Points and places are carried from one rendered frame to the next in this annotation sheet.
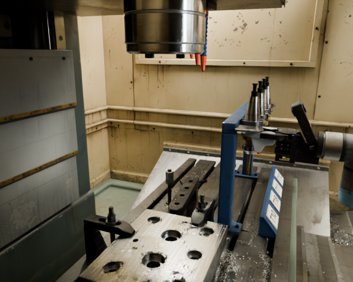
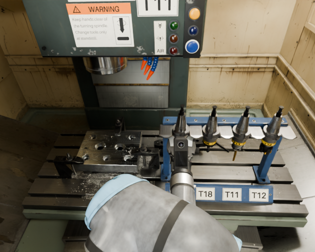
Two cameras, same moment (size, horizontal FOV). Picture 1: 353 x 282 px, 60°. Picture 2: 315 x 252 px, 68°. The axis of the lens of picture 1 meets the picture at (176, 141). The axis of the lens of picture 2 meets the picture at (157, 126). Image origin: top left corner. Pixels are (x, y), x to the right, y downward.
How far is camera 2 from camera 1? 108 cm
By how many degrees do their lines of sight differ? 67
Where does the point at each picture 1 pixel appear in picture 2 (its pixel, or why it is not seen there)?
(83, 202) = (173, 111)
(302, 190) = not seen: outside the picture
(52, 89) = not seen: hidden behind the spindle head
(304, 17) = not seen: outside the picture
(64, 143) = (158, 77)
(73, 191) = (163, 103)
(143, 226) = (124, 135)
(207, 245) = (114, 161)
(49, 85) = not seen: hidden behind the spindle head
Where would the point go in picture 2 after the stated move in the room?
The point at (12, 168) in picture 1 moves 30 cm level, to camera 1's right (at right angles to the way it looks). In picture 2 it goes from (124, 79) to (136, 107)
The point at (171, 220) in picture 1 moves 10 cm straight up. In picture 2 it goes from (133, 143) to (131, 128)
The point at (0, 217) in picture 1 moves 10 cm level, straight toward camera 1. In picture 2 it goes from (118, 96) to (107, 103)
